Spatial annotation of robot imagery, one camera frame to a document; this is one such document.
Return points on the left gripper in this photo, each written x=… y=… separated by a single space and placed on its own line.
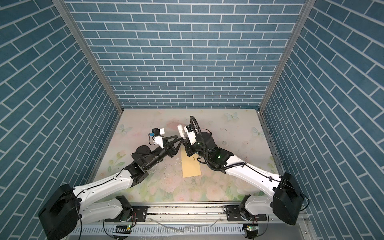
x=170 y=150

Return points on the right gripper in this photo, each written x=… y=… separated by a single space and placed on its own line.
x=189 y=149

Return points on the yellow envelope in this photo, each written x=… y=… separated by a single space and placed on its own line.
x=190 y=165

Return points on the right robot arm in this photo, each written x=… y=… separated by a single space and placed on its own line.
x=284 y=195

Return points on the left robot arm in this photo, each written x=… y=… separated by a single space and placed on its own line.
x=72 y=207

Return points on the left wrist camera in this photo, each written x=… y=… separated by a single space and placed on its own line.
x=156 y=137

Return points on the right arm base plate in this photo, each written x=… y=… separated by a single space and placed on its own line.
x=235 y=214

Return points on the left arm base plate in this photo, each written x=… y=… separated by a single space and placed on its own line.
x=135 y=214

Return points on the white slotted cable duct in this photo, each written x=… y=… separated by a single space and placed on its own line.
x=150 y=230

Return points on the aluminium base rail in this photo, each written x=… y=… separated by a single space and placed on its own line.
x=173 y=212

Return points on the left corner aluminium post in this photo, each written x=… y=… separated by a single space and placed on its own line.
x=76 y=32

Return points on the corner aluminium post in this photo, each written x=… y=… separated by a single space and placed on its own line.
x=307 y=7
x=76 y=32

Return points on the right corner aluminium post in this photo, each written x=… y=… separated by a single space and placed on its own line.
x=307 y=7

